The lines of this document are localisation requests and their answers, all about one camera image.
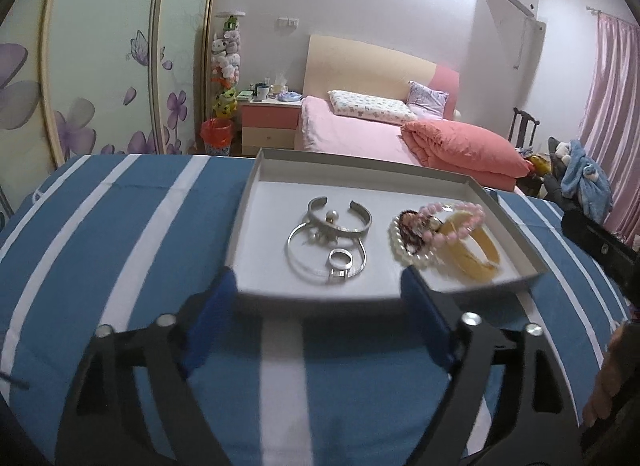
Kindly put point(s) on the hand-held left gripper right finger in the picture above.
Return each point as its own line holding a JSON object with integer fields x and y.
{"x": 425, "y": 318}

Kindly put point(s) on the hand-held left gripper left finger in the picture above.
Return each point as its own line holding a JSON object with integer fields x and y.
{"x": 215, "y": 316}

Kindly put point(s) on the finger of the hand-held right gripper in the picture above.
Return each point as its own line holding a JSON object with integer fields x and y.
{"x": 605, "y": 248}

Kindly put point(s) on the white shallow cardboard box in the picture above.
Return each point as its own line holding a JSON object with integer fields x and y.
{"x": 270, "y": 226}

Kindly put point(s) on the pearl earring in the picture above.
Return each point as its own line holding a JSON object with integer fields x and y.
{"x": 330, "y": 216}

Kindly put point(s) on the person's right hand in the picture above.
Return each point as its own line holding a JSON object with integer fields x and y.
{"x": 607, "y": 386}

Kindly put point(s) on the yellow bangle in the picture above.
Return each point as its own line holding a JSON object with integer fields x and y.
{"x": 475, "y": 266}

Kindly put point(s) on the thin silver bangle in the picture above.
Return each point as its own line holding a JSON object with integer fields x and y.
{"x": 295, "y": 261}

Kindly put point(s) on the blue white striped cloth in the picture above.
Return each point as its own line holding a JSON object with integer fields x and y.
{"x": 125, "y": 256}

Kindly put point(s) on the pink curtain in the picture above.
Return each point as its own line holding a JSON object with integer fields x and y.
{"x": 617, "y": 120}

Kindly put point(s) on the dark wooden chair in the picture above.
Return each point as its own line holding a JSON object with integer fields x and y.
{"x": 522, "y": 125}

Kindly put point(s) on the folded pink quilt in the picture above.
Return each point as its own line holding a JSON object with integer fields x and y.
{"x": 465, "y": 150}

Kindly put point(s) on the bin with red bag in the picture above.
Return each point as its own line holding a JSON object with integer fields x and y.
{"x": 217, "y": 138}

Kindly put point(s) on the pink beige nightstand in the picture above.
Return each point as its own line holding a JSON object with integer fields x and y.
{"x": 267, "y": 125}

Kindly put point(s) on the pink bed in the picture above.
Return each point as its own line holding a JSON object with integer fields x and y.
{"x": 350, "y": 135}

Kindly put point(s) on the purple floral pillow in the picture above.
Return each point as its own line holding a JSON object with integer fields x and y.
{"x": 427, "y": 99}

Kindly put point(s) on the white floral pillow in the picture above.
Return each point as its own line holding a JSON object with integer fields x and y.
{"x": 367, "y": 106}

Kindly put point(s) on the green books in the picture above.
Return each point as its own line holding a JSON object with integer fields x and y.
{"x": 247, "y": 96}

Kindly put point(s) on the white air conditioner pipe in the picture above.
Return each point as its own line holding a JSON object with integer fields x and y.
{"x": 525, "y": 40}

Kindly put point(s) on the blue cloth on nightstand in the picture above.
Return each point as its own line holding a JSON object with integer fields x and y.
{"x": 289, "y": 96}

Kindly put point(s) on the tissue box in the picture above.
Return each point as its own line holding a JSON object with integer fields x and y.
{"x": 278, "y": 85}

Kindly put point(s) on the hanging stack of plush toys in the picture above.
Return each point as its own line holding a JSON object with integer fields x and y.
{"x": 226, "y": 60}

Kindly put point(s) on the beige pink headboard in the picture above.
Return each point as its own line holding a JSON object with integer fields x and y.
{"x": 360, "y": 65}

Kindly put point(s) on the floral sliding door wardrobe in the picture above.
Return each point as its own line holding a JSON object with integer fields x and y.
{"x": 100, "y": 70}

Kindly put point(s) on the white wall socket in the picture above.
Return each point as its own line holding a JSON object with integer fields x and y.
{"x": 287, "y": 22}

